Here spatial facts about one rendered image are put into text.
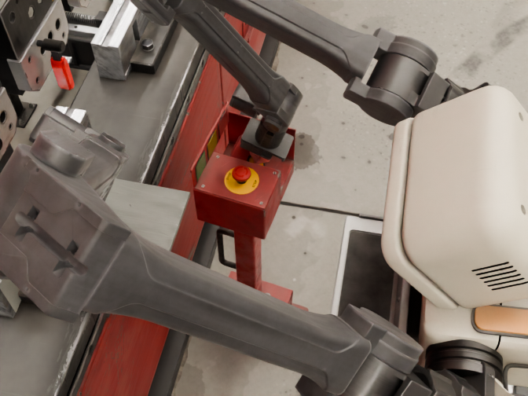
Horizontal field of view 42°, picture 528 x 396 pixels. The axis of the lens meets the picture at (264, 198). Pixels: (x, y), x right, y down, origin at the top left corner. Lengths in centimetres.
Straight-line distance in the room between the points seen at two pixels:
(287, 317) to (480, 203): 22
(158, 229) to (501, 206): 60
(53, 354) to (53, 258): 71
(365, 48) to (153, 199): 43
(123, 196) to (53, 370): 30
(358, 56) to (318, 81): 178
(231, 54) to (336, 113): 149
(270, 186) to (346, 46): 53
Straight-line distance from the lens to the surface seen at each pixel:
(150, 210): 114
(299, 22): 96
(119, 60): 148
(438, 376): 76
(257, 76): 122
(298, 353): 62
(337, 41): 96
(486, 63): 294
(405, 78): 95
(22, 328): 122
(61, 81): 114
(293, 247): 226
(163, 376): 203
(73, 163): 53
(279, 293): 204
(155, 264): 50
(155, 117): 143
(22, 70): 108
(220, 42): 114
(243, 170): 141
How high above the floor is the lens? 193
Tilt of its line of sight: 55 degrees down
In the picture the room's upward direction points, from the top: straight up
